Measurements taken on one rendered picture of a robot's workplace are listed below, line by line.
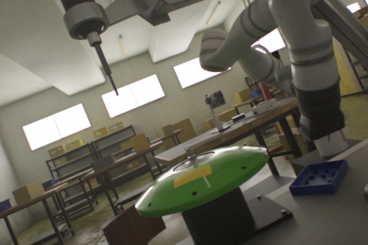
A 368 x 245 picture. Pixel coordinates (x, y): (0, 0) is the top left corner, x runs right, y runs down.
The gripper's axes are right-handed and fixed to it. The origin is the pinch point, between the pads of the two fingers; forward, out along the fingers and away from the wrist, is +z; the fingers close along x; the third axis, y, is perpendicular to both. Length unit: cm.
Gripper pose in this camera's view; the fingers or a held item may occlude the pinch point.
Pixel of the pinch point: (318, 146)
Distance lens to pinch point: 63.5
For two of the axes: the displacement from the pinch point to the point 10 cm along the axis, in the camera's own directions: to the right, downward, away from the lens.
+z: 3.8, 8.2, 4.2
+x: 9.1, -4.0, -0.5
